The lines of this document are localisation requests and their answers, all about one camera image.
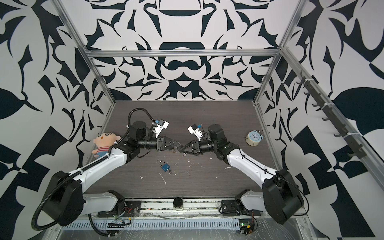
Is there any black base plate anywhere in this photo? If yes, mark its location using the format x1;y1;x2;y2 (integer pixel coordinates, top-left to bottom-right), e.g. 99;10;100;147
98;200;142;218
219;189;266;217

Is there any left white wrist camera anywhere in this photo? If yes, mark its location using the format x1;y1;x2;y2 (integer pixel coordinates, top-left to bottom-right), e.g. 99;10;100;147
153;119;169;138

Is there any small blue alarm clock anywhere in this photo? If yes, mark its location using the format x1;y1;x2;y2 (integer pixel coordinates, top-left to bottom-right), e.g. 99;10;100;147
245;130;264;147

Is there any black round knob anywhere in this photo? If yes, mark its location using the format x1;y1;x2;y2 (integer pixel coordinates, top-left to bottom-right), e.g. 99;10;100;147
173;197;184;211

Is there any plush doll striped shirt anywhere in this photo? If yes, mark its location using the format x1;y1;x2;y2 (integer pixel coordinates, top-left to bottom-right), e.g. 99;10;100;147
92;133;121;159

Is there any front blue padlock with key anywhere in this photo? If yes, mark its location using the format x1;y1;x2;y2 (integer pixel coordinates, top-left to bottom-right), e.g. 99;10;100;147
159;161;172;174

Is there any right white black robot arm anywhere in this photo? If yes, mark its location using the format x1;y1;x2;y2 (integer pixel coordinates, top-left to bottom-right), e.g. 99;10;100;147
180;124;305;225

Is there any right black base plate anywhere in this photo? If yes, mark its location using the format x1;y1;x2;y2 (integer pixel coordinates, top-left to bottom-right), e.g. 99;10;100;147
219;189;266;217

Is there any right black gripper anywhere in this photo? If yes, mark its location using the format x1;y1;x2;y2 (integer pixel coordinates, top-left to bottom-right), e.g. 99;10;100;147
181;139;219;156

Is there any green circuit board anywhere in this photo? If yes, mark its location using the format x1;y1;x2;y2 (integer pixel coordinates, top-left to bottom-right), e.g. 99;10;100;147
239;219;258;235

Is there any wall hook rail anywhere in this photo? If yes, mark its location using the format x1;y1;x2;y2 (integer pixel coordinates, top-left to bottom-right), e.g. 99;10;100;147
297;76;367;159

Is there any black corrugated cable hose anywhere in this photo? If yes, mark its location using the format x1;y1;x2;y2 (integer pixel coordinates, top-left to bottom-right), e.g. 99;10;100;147
30;107;155;238

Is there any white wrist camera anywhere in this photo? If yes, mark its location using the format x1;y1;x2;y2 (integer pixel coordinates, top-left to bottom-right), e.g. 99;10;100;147
188;124;204;142
153;119;169;138

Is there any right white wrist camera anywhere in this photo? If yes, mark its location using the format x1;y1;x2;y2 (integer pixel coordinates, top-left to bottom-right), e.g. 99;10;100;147
188;124;204;142

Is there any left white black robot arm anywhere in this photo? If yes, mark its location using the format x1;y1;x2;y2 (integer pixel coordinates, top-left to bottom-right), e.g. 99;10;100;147
32;121;181;230

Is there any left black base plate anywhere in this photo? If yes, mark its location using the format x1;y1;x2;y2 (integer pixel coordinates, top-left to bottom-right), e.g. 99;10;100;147
98;200;142;218

